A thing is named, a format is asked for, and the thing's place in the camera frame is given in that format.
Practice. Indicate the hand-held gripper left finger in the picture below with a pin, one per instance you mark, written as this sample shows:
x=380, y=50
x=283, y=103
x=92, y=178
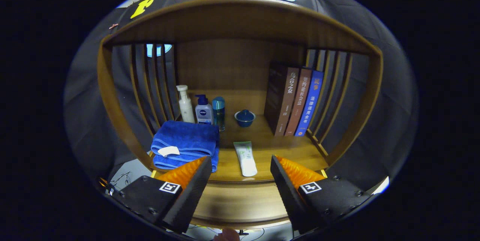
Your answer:
x=193, y=192

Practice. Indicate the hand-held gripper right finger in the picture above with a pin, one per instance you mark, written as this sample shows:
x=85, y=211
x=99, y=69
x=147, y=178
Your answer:
x=288, y=192

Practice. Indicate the wooden drawer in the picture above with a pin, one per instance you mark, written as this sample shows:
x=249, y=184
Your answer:
x=240, y=203

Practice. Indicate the white squeeze tube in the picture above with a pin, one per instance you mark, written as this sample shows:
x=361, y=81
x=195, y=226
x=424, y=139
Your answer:
x=245, y=158

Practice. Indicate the wooden countertop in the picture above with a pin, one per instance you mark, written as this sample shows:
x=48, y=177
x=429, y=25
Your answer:
x=270, y=151

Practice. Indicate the wooden cabinet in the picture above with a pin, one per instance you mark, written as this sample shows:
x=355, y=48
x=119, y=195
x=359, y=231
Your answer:
x=232, y=20

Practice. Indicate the blue folded towel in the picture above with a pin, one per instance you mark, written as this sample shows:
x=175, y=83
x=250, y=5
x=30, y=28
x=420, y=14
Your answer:
x=187, y=136

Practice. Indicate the white bottle with blue pump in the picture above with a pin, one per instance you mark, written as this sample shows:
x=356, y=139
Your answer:
x=204, y=115

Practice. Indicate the blue lidded teacup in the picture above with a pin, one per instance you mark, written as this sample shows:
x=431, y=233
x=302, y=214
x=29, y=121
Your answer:
x=245, y=118

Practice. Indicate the teal bottle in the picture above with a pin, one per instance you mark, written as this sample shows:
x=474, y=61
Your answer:
x=218, y=110

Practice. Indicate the dark brown book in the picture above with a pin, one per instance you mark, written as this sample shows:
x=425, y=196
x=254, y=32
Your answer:
x=287, y=102

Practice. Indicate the reddish brown book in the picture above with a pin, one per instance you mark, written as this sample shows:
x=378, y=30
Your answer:
x=300, y=102

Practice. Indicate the blue book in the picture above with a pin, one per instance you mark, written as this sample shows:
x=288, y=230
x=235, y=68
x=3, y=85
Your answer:
x=310, y=102

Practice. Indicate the black backdrop cloth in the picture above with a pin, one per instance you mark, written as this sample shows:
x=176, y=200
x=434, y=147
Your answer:
x=393, y=113

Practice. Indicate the pink clip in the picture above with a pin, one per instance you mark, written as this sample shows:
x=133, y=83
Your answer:
x=113, y=26

